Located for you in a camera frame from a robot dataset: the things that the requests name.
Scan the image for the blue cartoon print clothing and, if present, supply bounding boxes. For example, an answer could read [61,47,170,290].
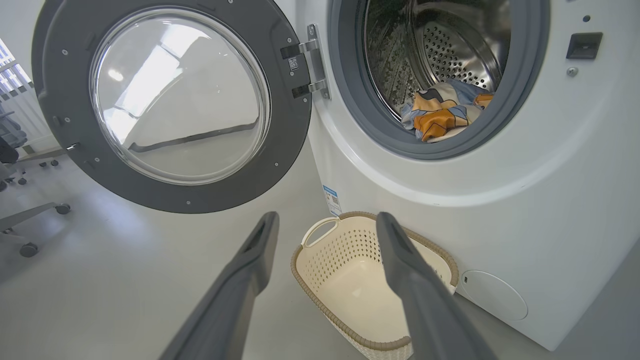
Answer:
[399,79,496,144]

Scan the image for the blue energy label sticker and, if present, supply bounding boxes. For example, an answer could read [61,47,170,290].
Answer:
[322,184,343,217]

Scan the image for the cream plastic laundry basket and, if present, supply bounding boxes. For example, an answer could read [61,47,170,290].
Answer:
[290,210,460,360]

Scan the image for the metal door hinge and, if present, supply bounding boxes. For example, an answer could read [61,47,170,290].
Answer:
[279,23,331,100]

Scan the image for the white washing machine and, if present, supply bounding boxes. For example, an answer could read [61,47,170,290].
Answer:
[272,0,640,352]

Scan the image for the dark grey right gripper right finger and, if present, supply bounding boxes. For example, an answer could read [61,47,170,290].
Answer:
[375,211,497,360]

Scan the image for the dark grey glass washer door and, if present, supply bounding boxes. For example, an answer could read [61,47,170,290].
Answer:
[31,0,314,215]

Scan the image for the round white filter cover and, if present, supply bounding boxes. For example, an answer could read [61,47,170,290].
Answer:
[458,269,529,322]

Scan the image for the black door latch socket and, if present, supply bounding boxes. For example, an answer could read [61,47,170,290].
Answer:
[565,32,604,61]

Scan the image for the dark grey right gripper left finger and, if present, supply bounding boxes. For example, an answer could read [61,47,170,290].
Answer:
[159,211,280,360]

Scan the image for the stainless steel washer drum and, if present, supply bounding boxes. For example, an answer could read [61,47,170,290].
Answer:
[362,0,512,121]

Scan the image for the grey office chair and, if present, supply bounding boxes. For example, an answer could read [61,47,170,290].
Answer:
[0,201,72,259]
[0,102,61,194]

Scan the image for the grey rubber door gasket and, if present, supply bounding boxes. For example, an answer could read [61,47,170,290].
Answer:
[327,0,551,161]

